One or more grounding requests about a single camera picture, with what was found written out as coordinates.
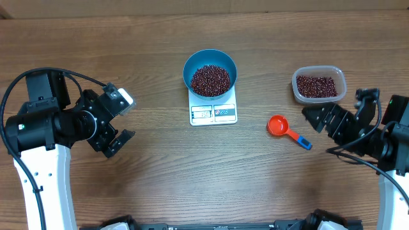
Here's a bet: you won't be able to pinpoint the red measuring scoop blue handle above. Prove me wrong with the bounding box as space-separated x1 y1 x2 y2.
266 114 312 150

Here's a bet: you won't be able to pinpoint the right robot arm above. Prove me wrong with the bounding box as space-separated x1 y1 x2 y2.
302 89 408 229

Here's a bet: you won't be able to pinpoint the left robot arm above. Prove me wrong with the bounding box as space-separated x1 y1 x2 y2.
1 67 135 229

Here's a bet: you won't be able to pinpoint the white digital kitchen scale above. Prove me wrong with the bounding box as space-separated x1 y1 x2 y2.
189 86 238 127

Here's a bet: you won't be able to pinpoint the red beans in bowl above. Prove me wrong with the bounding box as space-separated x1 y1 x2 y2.
190 65 231 97

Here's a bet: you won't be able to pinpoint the blue bowl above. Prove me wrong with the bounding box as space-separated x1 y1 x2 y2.
182 49 238 100

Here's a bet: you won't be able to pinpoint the clear plastic container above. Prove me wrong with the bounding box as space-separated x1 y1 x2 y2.
291 65 347 104

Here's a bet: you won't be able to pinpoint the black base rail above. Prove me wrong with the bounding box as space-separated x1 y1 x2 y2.
79 209 364 230

